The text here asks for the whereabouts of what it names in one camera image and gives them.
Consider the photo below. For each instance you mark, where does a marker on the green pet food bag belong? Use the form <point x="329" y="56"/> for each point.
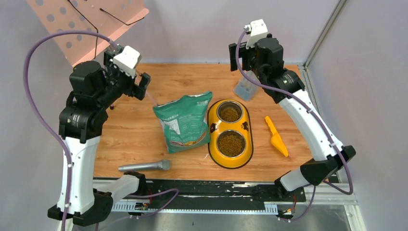
<point x="184" y="122"/>

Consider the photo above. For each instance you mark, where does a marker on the clear plastic container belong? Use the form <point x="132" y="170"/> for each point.
<point x="245" y="89"/>

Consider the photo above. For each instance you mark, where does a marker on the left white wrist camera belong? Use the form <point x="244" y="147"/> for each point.
<point x="127" y="60"/>

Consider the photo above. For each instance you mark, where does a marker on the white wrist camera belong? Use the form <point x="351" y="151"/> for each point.
<point x="127" y="60"/>
<point x="256" y="30"/>

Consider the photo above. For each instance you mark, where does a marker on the pink music stand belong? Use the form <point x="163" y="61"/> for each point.
<point x="82" y="29"/>

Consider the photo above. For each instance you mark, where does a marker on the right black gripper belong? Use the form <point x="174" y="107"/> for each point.
<point x="243" y="52"/>

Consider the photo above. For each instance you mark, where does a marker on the grey microphone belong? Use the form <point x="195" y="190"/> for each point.
<point x="158" y="165"/>

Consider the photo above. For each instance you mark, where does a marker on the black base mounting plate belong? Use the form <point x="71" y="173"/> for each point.
<point x="258" y="191"/>

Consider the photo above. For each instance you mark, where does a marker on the yellow plastic scoop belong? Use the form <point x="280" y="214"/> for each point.
<point x="276" y="140"/>

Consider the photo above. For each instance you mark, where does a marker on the yellow double bowl feeder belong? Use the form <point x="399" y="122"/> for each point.
<point x="230" y="129"/>

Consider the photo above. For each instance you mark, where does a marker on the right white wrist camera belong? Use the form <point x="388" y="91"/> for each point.
<point x="256" y="30"/>

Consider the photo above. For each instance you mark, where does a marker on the brown pet food kibble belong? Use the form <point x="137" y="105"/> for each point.
<point x="230" y="143"/>

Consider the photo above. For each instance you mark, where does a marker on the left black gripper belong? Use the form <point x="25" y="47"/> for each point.
<point x="140" y="85"/>

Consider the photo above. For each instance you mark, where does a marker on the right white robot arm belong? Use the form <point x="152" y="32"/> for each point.
<point x="265" y="60"/>

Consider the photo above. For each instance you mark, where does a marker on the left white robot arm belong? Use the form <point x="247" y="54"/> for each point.
<point x="95" y="87"/>

